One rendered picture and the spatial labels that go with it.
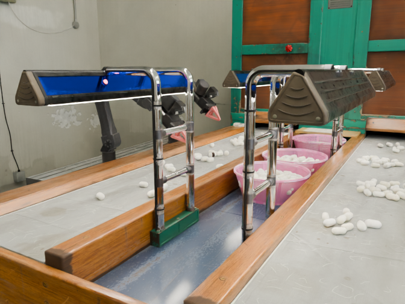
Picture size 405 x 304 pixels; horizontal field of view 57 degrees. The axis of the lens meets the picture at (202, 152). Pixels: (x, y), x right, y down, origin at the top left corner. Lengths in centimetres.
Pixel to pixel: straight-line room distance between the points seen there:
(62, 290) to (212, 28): 296
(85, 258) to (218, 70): 278
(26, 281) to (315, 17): 197
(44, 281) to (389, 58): 195
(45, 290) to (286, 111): 57
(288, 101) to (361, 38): 177
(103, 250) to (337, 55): 178
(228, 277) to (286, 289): 10
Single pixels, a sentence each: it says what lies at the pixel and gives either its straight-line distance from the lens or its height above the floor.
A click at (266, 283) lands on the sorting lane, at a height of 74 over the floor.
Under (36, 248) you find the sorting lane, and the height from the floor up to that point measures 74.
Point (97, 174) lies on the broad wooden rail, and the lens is 133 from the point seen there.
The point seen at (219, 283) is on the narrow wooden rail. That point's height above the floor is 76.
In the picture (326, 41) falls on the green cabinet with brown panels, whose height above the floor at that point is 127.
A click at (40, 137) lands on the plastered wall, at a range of 360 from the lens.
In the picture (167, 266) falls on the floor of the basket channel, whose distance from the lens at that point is 89.
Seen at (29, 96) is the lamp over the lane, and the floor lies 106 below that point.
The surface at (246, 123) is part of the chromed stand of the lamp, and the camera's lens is 77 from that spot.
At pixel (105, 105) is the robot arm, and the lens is 173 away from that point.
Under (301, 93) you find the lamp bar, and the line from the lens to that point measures 51.
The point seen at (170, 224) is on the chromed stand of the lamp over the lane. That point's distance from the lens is 100.
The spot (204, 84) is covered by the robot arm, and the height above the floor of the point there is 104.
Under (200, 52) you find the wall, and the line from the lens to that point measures 350.
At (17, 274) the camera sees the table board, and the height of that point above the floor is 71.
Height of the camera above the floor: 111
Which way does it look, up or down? 12 degrees down
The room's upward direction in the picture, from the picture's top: straight up
